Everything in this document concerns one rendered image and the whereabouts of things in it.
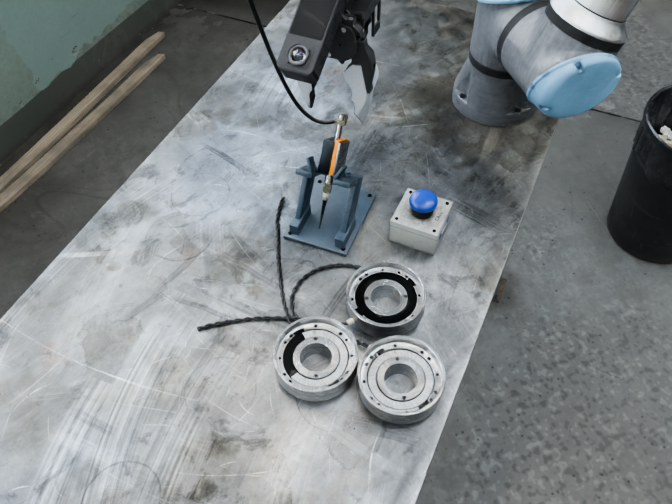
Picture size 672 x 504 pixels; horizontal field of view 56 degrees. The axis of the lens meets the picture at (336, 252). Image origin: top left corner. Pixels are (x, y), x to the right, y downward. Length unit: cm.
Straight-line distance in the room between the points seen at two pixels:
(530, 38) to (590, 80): 10
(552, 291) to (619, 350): 24
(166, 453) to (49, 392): 18
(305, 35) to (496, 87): 46
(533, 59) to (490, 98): 17
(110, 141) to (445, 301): 175
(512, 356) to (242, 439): 112
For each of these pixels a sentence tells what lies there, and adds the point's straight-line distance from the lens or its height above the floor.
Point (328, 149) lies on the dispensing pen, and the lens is 87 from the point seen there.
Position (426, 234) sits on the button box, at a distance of 89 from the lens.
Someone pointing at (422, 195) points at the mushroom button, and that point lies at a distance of 89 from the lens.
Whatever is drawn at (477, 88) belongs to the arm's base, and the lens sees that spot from 111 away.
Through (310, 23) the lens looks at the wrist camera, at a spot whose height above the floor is 114.
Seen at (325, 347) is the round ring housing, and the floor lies 82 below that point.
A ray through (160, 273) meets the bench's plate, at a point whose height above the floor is 80.
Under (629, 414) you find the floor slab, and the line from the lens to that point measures 180.
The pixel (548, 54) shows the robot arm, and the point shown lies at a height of 101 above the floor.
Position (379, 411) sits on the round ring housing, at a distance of 76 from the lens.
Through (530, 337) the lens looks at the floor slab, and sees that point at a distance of 183.
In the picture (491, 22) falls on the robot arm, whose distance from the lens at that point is 104.
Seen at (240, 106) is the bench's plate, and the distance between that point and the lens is 117.
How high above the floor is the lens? 153
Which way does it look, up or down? 52 degrees down
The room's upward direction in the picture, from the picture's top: 2 degrees counter-clockwise
